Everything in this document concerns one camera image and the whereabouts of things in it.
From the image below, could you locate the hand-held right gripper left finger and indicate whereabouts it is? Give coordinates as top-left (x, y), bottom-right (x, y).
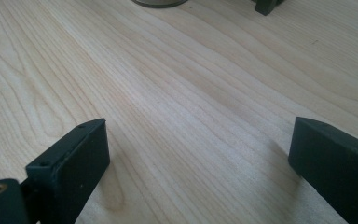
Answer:
top-left (25, 118), bottom-right (111, 224)

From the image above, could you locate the black metal shelf rack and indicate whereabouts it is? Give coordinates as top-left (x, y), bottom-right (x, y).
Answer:
top-left (251, 0), bottom-right (286, 17)

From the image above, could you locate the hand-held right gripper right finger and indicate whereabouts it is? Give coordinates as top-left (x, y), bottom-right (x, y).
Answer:
top-left (288, 117), bottom-right (358, 224)

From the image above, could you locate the silver metal can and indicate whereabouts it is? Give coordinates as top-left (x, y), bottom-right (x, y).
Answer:
top-left (131, 0), bottom-right (189, 9)

